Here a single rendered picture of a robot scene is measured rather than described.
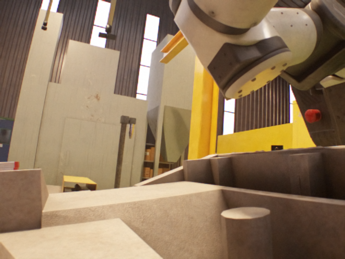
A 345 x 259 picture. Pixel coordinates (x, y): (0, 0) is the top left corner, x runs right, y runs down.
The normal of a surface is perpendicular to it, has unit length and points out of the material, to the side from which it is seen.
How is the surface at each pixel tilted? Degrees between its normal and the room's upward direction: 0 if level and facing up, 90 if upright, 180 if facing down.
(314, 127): 104
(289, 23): 72
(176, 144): 112
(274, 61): 121
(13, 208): 83
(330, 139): 129
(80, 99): 90
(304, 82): 147
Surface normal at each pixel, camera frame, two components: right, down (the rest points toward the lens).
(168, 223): 0.31, -0.65
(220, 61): -0.82, 0.36
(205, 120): 0.42, -0.13
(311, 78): -0.34, 0.72
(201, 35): -0.53, 0.69
